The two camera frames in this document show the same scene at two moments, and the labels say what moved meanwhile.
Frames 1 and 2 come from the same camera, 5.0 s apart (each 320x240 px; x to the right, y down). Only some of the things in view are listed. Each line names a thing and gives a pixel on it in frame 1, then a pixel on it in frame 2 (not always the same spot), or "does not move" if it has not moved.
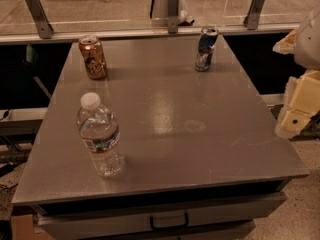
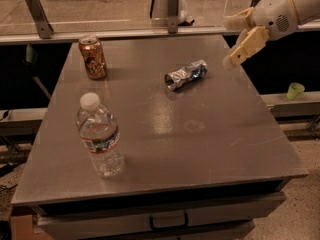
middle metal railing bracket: x=173 y=10 does not move
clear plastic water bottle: x=100 y=134 does not move
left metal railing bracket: x=38 y=14 does not move
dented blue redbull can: x=205 y=48 → x=180 y=77
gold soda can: x=94 y=57 does not move
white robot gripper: x=309 y=45 → x=272 y=14
